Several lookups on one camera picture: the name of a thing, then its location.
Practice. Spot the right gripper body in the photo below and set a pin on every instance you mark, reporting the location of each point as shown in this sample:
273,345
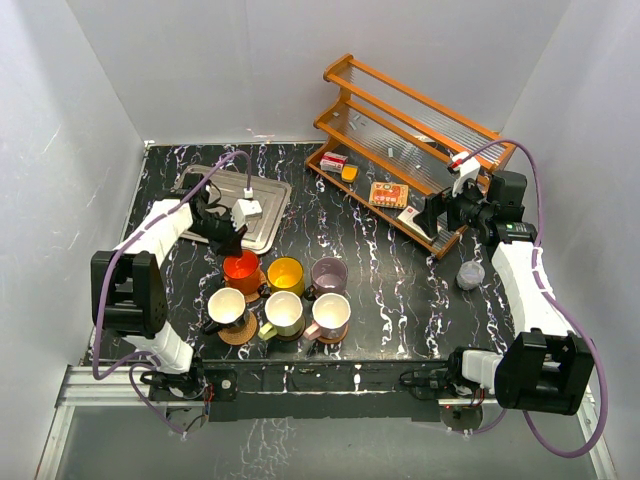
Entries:
467,210

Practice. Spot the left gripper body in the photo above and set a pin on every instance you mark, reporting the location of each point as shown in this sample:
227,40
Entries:
214,227

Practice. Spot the orange-red cup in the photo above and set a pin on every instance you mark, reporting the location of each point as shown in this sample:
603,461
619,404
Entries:
244,273

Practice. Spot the yellow cup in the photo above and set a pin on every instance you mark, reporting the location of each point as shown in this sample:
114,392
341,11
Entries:
286,274

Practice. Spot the black cup white inside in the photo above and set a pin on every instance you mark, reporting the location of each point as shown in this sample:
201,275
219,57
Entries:
227,312

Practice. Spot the pale green cup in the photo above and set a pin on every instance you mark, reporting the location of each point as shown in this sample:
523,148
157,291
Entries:
282,310

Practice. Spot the woven rattan coaster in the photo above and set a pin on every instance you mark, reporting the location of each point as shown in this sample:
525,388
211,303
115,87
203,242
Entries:
240,335
252,297

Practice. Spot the purple cup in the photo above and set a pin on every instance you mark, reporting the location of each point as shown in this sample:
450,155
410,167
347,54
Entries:
328,275

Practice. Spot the pink cup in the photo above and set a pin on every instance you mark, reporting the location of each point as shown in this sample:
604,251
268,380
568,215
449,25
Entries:
330,317

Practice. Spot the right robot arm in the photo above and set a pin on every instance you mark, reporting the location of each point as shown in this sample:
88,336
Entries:
548,366

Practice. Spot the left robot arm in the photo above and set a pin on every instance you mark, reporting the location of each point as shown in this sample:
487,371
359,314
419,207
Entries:
128,294

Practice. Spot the white stapler box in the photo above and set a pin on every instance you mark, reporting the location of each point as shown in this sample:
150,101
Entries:
406,219

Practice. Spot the metal tray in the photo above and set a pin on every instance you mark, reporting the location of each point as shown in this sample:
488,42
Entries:
227,187

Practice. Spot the orange spiral notebook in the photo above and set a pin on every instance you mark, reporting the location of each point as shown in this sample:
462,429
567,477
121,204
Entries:
389,195

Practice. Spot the wooden shelf rack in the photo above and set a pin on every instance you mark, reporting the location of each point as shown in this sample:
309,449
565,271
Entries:
392,132

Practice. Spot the small orange box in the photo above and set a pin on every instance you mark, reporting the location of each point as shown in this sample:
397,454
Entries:
349,173

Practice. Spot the red white small box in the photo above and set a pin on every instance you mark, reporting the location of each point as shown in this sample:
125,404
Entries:
333,162

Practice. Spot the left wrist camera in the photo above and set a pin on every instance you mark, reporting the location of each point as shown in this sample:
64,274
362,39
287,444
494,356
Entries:
244,211

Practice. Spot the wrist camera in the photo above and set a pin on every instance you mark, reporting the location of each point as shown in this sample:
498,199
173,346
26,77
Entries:
463,167
244,211

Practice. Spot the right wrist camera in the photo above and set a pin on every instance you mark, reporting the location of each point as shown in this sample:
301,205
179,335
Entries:
463,167

